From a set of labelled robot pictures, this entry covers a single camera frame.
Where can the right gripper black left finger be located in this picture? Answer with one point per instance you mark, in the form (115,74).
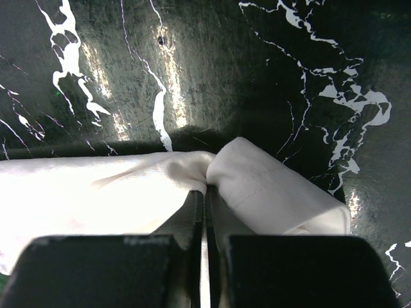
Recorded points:
(161,269)

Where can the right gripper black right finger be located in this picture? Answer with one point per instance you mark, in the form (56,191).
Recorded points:
(250,270)

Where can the white green Charlie Brown t-shirt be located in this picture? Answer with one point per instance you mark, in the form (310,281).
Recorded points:
(136,194)

